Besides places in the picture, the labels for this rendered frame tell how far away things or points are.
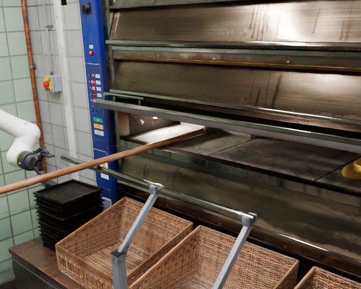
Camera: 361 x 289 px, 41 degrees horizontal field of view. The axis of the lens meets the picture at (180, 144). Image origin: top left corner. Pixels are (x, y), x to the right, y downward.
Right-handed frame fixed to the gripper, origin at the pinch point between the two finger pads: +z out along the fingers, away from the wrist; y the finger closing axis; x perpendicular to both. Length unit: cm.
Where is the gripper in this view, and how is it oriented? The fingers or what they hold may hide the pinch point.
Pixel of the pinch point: (52, 170)
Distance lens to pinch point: 225.9
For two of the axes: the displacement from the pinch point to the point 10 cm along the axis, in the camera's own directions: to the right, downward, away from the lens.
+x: -7.2, 2.0, -6.7
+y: 0.3, 9.6, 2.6
